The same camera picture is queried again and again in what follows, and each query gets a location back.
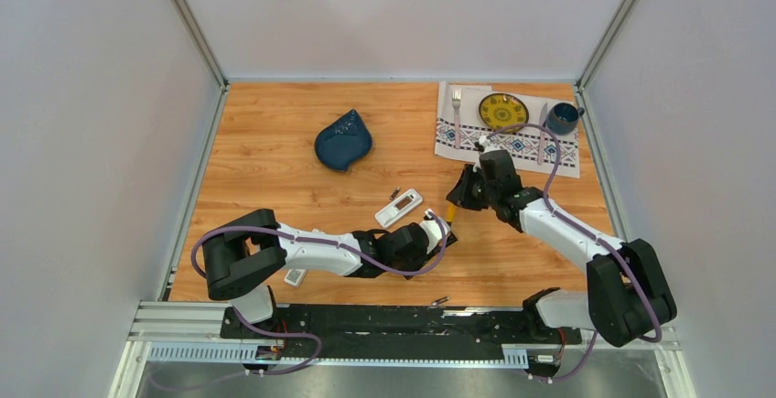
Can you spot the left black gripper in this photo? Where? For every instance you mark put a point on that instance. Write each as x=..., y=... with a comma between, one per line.
x=421, y=262

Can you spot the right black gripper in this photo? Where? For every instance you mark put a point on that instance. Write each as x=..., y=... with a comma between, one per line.
x=458, y=196

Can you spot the yellow handled screwdriver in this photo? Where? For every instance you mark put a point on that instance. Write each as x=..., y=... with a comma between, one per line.
x=451, y=212

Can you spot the white remote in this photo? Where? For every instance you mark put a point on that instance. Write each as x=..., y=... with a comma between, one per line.
x=295, y=277
x=398, y=208

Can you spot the black AAA battery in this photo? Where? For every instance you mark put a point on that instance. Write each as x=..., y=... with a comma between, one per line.
x=439, y=301
x=394, y=193

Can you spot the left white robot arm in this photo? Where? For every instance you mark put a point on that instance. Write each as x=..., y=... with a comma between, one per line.
x=237, y=258

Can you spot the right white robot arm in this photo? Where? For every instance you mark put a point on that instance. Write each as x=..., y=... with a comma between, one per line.
x=627, y=295

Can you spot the patterned white placemat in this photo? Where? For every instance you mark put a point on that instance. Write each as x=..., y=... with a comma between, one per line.
x=521, y=144

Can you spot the yellow patterned plate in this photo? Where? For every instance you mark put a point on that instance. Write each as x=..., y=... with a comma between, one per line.
x=499, y=110

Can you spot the silver fork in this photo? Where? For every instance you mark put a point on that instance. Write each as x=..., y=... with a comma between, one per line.
x=456, y=103

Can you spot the silver knife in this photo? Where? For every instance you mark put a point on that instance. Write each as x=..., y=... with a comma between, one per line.
x=542, y=131

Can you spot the dark blue mug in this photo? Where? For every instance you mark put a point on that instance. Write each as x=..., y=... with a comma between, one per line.
x=563, y=118

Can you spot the blue leaf-shaped dish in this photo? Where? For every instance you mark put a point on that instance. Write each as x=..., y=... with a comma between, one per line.
x=344, y=142

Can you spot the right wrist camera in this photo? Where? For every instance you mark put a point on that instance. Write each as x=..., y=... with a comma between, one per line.
x=486, y=144

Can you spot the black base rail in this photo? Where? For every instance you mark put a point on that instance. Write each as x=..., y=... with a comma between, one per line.
x=416, y=333

